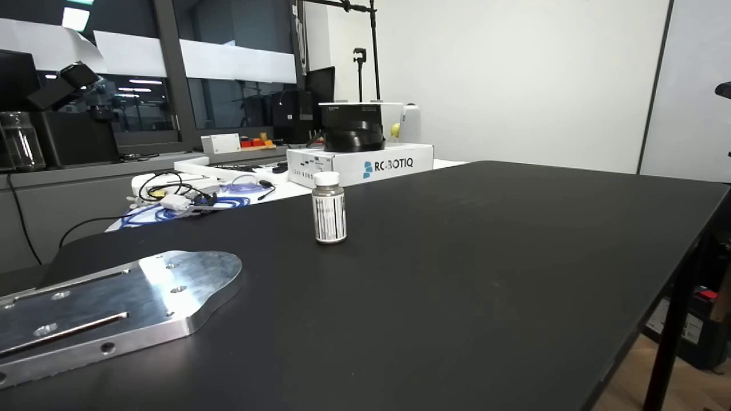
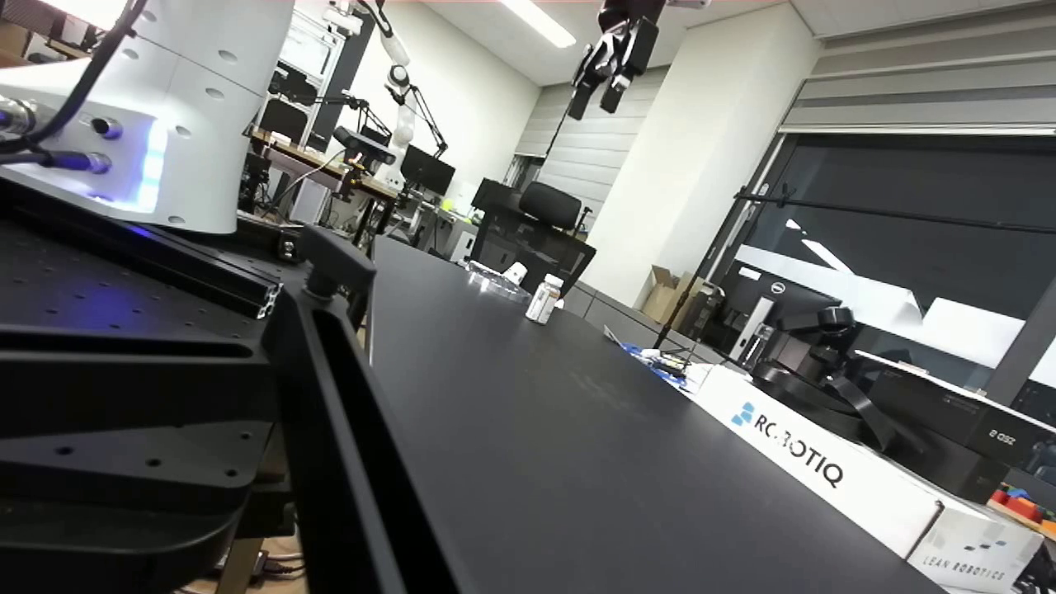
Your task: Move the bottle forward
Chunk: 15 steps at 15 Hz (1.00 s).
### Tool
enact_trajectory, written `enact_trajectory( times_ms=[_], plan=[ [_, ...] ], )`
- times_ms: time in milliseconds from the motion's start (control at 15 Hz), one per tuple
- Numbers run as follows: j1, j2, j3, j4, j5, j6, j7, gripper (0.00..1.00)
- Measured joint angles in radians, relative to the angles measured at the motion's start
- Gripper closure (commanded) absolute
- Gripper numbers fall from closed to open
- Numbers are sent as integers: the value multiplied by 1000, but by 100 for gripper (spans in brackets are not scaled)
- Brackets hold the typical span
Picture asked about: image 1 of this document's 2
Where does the small clear bottle white cap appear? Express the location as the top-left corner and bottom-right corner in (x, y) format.
(310, 169), (350, 247)

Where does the white Robotiq cardboard box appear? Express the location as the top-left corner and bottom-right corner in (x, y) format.
(284, 142), (435, 189)

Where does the black round device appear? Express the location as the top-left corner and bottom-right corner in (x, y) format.
(315, 101), (386, 152)

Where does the white plastic jug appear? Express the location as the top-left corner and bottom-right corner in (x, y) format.
(379, 101), (421, 145)

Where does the orange red object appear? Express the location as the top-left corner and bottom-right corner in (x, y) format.
(239, 133), (275, 152)

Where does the black tripod pole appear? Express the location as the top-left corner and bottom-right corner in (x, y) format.
(350, 0), (383, 106)

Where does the long white flat box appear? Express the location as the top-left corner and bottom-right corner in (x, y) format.
(170, 152), (265, 182)

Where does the small white box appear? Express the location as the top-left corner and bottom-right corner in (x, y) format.
(198, 130), (243, 157)

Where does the silver metal mounting plate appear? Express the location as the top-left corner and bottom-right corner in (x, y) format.
(0, 249), (246, 393)

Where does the grey desk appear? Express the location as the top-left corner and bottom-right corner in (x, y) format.
(0, 145), (291, 279)

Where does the black table leg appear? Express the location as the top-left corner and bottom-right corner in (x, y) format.
(641, 249), (698, 411)

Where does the clear glass container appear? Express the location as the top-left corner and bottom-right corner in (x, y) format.
(0, 109), (47, 173)

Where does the black red tool case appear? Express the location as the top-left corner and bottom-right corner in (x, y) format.
(646, 249), (731, 373)

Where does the white cable bundle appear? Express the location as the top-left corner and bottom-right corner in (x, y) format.
(128, 169), (218, 216)

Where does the dark window frame post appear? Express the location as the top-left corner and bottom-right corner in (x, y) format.
(151, 0), (202, 151)

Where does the thin black cable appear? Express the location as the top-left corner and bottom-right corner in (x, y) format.
(56, 214), (128, 252)

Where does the black camera on stand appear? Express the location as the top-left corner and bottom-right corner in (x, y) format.
(25, 60), (102, 114)

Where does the long black wall cable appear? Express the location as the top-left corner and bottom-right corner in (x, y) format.
(3, 169), (46, 270)

